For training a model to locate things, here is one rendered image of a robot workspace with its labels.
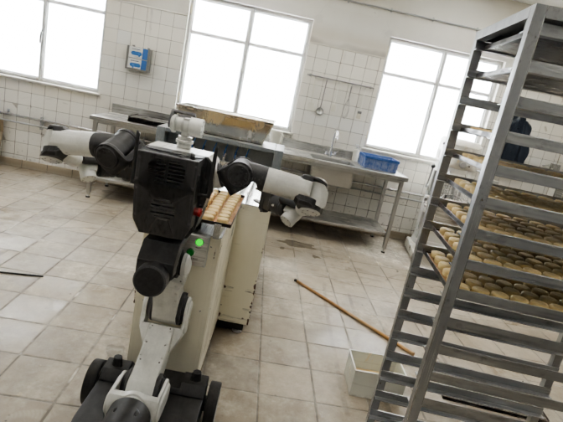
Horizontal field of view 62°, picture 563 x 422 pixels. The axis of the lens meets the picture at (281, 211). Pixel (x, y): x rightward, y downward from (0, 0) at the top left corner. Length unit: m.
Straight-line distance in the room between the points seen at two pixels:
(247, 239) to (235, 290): 0.33
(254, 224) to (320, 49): 3.37
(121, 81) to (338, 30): 2.57
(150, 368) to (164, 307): 0.24
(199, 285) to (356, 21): 4.28
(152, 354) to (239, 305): 1.02
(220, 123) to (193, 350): 1.24
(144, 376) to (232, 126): 1.43
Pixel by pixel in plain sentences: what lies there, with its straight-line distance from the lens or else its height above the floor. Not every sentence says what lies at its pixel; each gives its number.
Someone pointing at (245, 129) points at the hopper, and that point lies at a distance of 2.72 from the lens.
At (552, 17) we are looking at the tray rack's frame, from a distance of 1.38.
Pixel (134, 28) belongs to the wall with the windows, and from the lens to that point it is 5.96.
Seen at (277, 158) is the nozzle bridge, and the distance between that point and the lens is 2.67.
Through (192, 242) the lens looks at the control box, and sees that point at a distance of 2.07.
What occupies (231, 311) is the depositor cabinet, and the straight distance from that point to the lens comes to 2.97.
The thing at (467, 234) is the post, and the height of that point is 1.23.
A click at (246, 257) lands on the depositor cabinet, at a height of 0.52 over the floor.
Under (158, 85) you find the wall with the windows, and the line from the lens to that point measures 5.87.
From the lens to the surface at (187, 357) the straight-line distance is 2.34.
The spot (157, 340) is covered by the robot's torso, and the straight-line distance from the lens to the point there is 2.07.
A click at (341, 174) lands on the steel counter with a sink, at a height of 0.76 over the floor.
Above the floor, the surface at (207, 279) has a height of 0.64.
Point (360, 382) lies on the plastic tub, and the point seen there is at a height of 0.09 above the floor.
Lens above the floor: 1.50
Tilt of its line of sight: 14 degrees down
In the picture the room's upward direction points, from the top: 12 degrees clockwise
